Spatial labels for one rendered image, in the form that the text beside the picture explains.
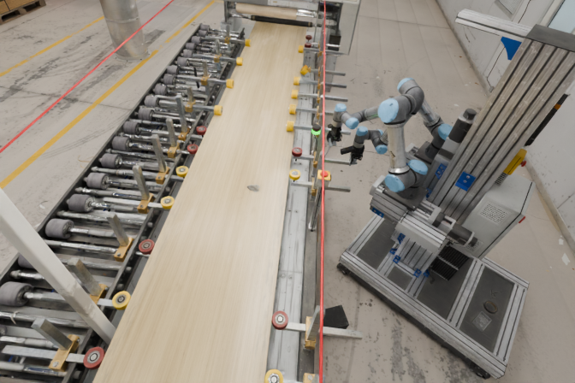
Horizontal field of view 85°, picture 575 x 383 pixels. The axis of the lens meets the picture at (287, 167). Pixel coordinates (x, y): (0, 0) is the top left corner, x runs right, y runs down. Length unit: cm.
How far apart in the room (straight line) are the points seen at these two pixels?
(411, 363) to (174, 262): 182
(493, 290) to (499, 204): 114
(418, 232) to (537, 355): 154
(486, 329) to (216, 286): 197
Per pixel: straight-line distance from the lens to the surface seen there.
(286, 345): 195
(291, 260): 215
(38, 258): 129
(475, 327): 287
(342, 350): 266
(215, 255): 185
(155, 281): 184
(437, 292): 285
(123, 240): 204
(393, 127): 181
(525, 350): 328
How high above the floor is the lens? 249
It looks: 44 degrees down
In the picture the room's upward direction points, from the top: 6 degrees clockwise
